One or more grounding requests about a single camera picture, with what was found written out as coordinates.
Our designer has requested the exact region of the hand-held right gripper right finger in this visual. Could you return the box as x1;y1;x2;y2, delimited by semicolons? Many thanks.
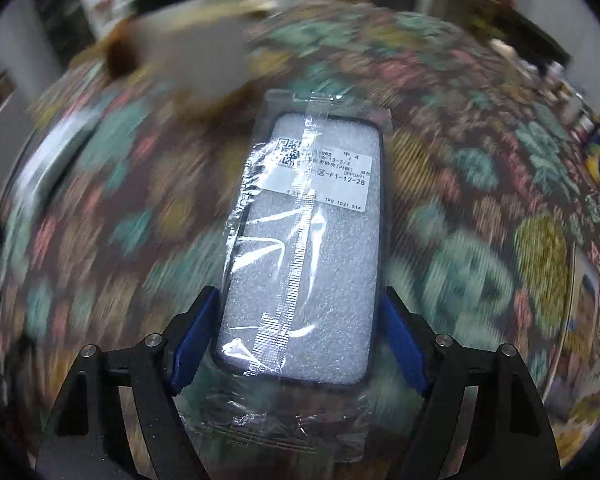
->
380;285;561;480

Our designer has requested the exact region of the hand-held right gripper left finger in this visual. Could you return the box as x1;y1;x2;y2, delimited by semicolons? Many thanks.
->
35;285;221;480

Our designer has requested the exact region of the phone case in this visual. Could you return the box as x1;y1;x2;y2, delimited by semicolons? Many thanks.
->
177;89;421;466

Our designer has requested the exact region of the multicolour woven patterned blanket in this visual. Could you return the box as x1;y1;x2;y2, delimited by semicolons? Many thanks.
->
0;0;600;480

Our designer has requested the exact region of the smartphone with lit screen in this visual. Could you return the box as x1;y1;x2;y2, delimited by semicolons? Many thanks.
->
545;247;600;391

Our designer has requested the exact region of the clear bag of dried food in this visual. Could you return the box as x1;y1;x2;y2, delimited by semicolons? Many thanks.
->
102;10;253;111

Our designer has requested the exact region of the dark wooden railing bench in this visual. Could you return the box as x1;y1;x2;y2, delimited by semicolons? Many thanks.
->
490;5;571;63

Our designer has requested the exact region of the wooden chair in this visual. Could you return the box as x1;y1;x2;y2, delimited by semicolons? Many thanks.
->
432;0;518;36

